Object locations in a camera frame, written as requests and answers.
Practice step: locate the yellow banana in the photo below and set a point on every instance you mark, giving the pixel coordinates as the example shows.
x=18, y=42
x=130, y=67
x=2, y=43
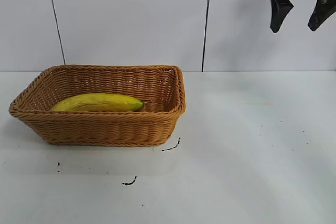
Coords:
x=105, y=102

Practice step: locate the brown woven wicker basket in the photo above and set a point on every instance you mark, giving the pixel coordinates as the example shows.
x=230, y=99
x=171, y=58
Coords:
x=105, y=129

